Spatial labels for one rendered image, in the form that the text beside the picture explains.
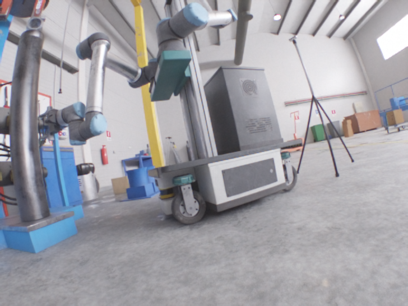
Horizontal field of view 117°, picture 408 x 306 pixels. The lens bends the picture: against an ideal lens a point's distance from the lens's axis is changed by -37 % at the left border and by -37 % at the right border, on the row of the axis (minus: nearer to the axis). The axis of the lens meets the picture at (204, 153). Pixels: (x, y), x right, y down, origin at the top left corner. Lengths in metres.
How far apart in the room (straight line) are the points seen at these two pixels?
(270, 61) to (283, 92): 2.19
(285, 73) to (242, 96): 12.00
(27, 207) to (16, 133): 0.44
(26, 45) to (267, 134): 1.77
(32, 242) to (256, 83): 1.60
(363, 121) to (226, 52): 9.06
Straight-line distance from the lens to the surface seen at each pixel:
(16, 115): 1.43
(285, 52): 13.89
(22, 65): 1.58
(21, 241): 1.31
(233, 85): 1.22
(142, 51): 4.17
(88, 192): 3.79
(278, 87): 12.67
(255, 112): 1.23
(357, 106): 14.84
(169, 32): 1.21
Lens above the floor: 0.31
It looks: 2 degrees up
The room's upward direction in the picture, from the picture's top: 11 degrees counter-clockwise
